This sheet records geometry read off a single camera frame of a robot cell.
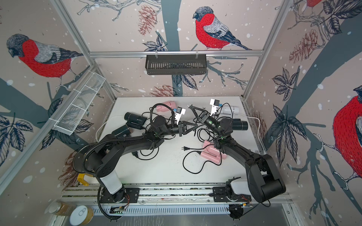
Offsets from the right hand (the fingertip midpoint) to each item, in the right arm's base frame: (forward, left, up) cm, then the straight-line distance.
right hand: (192, 108), depth 72 cm
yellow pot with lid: (-30, +56, -21) cm, 67 cm away
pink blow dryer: (-1, +15, 0) cm, 15 cm away
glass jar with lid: (-43, +59, -22) cm, 76 cm away
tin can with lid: (-45, +51, -27) cm, 73 cm away
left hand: (-8, -3, -5) cm, 10 cm away
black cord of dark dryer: (-9, -8, -6) cm, 13 cm away
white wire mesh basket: (+9, +71, -7) cm, 72 cm away
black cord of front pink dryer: (-8, +4, -31) cm, 32 cm away
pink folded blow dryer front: (-11, -12, -29) cm, 33 cm away
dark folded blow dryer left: (+11, +42, -28) cm, 52 cm away
